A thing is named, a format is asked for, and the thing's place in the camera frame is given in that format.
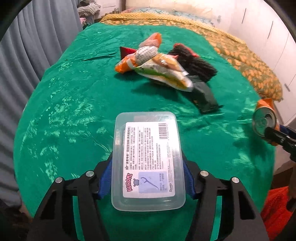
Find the clear plastic floss box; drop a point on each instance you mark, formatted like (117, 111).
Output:
(147, 165)

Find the dark green pouch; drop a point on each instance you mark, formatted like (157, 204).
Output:
(202, 96)

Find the green satin tablecloth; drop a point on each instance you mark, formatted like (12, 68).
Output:
(67, 126)

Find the cream pillow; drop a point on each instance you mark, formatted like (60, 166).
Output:
(203, 9)

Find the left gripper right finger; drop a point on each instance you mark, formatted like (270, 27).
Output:
(223, 206)

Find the orange snack bag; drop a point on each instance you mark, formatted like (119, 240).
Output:
(129, 62)

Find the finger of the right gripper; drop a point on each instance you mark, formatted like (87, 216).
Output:
(280, 138)

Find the red knotted plastic bag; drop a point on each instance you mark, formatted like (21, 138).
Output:
(185, 47)

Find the crushed orange soda can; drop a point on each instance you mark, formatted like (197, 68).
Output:
(264, 116)

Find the orange floral bed quilt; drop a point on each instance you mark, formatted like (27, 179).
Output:
(229, 47)

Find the pile of clothes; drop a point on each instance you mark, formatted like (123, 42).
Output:
(88, 10)

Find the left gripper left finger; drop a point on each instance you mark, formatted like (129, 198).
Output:
(69, 209)

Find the grey-blue curtain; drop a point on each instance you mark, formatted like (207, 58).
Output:
(33, 42)

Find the black knitted item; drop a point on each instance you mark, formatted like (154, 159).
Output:
(194, 65)

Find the white wardrobe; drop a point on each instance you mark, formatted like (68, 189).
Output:
(266, 35)

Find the burger print snack wrapper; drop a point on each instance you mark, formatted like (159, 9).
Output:
(162, 67)

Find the red long snack wrapper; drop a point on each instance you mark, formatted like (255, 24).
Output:
(125, 51)

